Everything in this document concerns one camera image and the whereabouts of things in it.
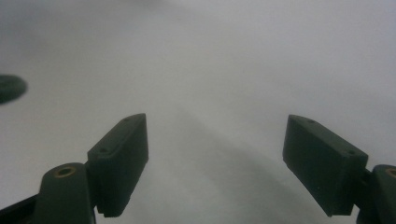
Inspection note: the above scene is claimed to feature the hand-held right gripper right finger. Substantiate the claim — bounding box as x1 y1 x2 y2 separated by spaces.
282 115 369 217

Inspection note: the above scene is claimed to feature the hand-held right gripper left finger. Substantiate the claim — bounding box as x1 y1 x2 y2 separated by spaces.
87 113 149 218

